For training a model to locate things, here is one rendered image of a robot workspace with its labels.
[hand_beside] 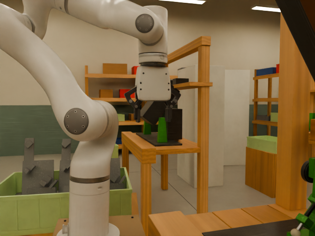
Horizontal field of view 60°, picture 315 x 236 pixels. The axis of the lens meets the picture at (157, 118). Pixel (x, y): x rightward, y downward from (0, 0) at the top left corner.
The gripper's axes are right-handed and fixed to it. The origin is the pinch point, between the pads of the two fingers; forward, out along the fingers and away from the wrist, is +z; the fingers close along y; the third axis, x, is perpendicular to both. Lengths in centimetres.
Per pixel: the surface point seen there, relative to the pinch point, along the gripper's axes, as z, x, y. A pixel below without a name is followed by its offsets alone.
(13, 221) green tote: 45, -46, 47
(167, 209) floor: 130, -238, -85
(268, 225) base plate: 40, -4, -44
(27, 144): 17, -74, 46
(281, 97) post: -7, -24, -65
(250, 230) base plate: 40, -3, -36
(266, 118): 39, -508, -443
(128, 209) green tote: 43, -41, 0
